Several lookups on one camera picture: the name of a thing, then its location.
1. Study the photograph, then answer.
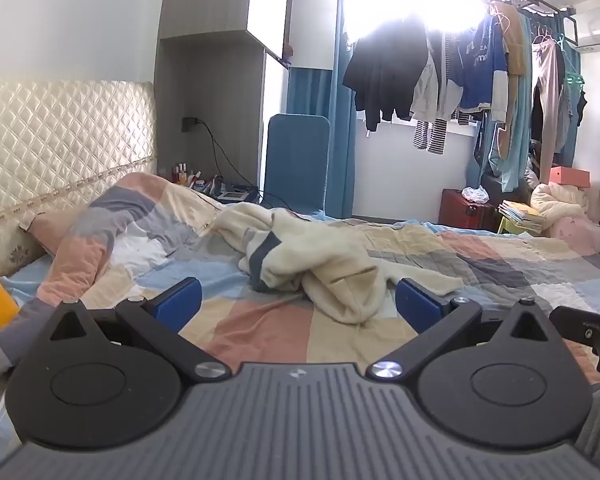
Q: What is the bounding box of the pink hanging garment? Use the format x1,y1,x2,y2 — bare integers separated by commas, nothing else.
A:
532,37,566,183

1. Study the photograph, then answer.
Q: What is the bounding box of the cream quilted headboard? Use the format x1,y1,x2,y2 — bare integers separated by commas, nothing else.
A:
0,76,158,278

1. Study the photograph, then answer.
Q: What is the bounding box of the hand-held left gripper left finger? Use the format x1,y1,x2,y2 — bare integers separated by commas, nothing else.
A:
45,276,232,381

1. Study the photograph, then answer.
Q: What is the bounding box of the grey wardrobe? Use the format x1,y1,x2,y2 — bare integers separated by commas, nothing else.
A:
152,0,293,196

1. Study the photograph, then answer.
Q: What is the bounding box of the tan hanging garment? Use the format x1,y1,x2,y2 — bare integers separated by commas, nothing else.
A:
490,1,531,77

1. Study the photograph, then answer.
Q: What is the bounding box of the group of cosmetic bottles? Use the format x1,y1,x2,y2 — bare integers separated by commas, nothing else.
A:
170,161,207,187

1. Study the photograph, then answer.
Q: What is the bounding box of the patchwork plaid quilt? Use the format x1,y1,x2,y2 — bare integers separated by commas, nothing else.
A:
0,172,600,461

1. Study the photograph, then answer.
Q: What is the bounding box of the yellow stool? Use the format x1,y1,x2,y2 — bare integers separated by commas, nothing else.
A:
497,215,541,235

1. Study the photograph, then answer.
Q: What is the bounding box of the red suitcase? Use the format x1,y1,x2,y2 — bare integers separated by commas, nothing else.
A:
439,189,501,233

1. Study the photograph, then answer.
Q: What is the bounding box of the pink box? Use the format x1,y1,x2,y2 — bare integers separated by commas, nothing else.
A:
549,166,591,188

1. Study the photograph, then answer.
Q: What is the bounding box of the striped hanging shirt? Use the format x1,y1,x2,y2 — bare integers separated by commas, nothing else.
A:
412,30,476,155

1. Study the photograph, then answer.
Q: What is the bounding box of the blue hanging sweatshirt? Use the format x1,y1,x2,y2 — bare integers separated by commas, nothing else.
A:
450,12,510,123

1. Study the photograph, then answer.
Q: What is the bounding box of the dark hanging garment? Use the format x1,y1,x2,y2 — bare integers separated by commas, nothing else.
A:
555,45,588,153

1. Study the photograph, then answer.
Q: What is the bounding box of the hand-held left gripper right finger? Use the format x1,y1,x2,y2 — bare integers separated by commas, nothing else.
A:
366,277,566,381

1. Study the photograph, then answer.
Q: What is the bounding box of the black charger cable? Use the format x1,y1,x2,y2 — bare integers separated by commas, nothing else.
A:
195,119,266,206

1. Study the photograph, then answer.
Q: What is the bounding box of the pink plush toy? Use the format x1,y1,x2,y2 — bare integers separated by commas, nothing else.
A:
550,215,600,256

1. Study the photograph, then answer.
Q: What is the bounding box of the cream sweater with blue stripes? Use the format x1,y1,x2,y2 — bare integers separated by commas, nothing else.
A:
207,203,463,324

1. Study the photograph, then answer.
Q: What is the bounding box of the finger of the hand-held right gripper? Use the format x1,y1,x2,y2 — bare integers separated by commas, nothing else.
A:
550,294,600,376

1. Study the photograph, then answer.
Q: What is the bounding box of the stack of books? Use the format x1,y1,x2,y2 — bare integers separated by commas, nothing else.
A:
497,200,543,223

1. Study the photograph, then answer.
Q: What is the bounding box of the white grey hanging garment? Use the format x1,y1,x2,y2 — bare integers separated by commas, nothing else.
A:
411,50,442,121

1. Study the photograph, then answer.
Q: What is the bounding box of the white blue electronic device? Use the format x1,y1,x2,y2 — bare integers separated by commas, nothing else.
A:
218,187,252,204

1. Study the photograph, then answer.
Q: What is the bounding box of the cream comforter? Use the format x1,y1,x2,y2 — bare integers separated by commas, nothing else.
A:
530,182,591,221

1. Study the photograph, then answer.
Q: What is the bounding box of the blue padded chair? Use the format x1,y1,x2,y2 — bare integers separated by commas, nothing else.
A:
263,114,331,218

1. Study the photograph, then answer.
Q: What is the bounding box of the white cabinet door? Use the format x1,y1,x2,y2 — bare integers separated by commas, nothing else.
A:
246,0,293,58

